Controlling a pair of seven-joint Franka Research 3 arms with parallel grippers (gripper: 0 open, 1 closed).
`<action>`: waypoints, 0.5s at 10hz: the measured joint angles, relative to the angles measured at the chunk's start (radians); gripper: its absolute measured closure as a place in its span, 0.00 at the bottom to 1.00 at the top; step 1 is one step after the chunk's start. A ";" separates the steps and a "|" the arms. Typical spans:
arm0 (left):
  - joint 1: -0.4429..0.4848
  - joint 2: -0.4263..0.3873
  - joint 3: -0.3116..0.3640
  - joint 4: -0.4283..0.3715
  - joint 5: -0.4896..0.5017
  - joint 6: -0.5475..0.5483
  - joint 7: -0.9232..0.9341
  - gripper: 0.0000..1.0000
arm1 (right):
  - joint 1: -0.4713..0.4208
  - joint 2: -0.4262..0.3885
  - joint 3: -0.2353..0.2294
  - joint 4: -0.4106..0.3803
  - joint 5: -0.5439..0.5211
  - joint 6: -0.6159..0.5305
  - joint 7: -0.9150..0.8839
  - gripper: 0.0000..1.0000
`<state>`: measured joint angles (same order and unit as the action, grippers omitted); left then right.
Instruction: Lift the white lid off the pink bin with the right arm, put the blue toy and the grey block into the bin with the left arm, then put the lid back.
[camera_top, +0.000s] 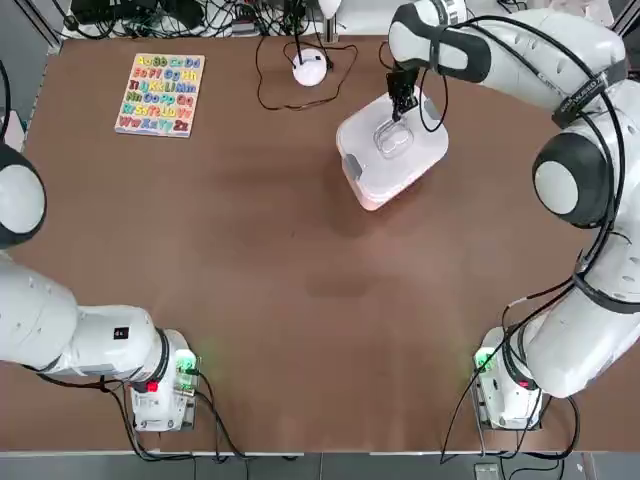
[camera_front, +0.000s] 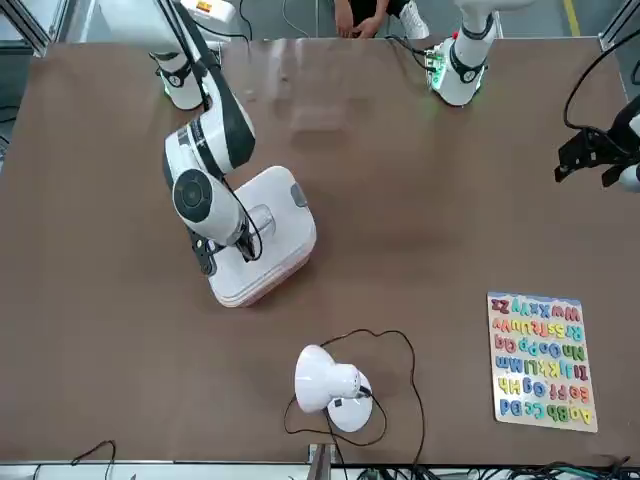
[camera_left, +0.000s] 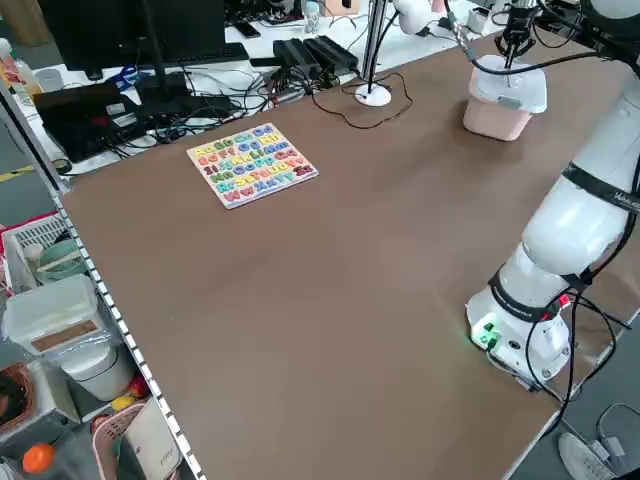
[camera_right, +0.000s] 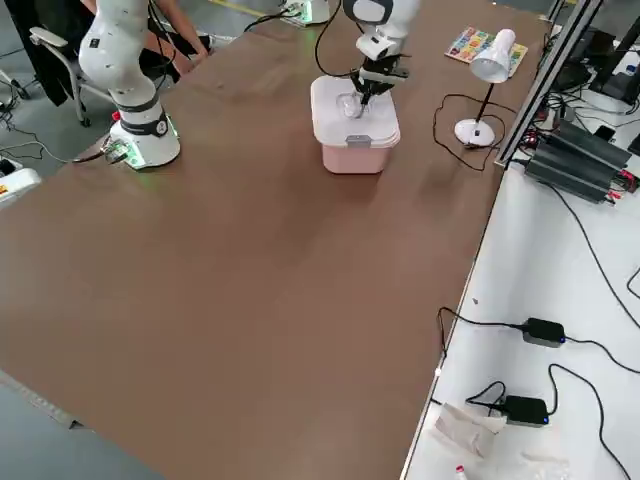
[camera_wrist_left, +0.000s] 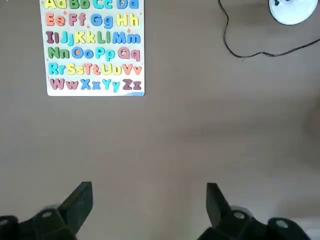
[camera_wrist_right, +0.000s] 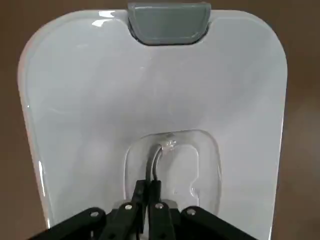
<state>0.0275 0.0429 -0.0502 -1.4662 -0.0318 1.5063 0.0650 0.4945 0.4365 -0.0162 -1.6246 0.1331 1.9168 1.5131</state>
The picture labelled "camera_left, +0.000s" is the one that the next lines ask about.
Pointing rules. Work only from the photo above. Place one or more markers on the grey cup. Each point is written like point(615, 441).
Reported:
point(48, 81)

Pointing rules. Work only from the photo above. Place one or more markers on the white round jar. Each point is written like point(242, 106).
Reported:
point(100, 372)

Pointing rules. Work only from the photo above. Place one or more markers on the green bowl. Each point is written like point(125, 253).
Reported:
point(60, 257)

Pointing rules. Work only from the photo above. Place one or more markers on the black phone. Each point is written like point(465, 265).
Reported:
point(247, 30)

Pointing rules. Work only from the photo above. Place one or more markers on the white desk lamp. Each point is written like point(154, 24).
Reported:
point(372, 96)

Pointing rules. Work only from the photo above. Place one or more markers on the small bottle blue print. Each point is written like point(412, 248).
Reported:
point(312, 17)

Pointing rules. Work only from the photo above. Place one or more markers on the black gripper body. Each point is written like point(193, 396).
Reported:
point(520, 22)

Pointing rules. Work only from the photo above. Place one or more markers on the white plastic basket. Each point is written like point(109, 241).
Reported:
point(35, 232)

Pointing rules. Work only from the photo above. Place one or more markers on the white bin lid grey latches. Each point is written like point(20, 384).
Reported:
point(530, 90)

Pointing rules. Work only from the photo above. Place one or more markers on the pink plastic bin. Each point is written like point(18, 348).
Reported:
point(492, 125)

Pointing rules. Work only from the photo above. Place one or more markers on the yellow toy fruit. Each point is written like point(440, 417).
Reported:
point(122, 403)

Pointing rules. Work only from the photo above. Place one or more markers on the white cup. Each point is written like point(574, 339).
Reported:
point(477, 21)

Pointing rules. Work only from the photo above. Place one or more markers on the black keyboard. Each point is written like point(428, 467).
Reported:
point(235, 51)

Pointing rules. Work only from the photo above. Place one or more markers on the clear bottle orange label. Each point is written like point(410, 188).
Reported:
point(12, 70)

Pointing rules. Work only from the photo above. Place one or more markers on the brown cardboard box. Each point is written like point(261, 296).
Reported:
point(342, 6)

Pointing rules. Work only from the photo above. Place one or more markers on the black power supply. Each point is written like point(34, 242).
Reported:
point(295, 55)
point(332, 52)

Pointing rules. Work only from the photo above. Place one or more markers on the red toy fruit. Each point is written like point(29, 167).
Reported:
point(140, 387)

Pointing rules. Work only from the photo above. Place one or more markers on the aluminium frame rail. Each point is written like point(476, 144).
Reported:
point(125, 340)

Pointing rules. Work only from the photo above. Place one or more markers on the clear plastic container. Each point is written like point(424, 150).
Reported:
point(50, 305)

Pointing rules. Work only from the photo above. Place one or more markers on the black electronics box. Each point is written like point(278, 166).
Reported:
point(75, 120)

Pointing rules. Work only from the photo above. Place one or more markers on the white cardboard box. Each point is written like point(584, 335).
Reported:
point(155, 445)

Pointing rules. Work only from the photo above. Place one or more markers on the brown wicker basket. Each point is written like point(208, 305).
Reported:
point(25, 380)

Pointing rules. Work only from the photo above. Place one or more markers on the colourful alphabet puzzle board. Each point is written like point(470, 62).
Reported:
point(250, 165)

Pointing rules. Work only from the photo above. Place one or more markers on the aluminium frame post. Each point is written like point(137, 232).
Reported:
point(375, 30)

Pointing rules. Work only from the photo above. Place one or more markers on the orange ball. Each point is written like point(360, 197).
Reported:
point(39, 458)

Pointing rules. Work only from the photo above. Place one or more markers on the black monitor on stand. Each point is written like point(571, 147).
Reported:
point(100, 30)

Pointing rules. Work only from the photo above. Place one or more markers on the pink plastic basket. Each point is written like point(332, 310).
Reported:
point(107, 430)

